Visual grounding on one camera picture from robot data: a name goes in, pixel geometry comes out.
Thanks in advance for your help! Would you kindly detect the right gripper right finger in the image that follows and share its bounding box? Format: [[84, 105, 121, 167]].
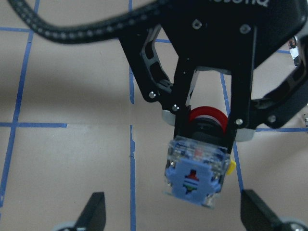
[[240, 189, 288, 231]]

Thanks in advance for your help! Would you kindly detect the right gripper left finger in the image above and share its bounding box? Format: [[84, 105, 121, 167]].
[[73, 192, 106, 231]]

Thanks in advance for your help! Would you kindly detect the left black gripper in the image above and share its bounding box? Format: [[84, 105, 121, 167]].
[[119, 0, 308, 154]]

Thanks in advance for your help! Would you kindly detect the red push button switch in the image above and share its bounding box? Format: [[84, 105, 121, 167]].
[[164, 106, 236, 209]]

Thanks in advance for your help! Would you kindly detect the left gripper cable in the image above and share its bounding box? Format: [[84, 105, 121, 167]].
[[7, 0, 169, 45]]

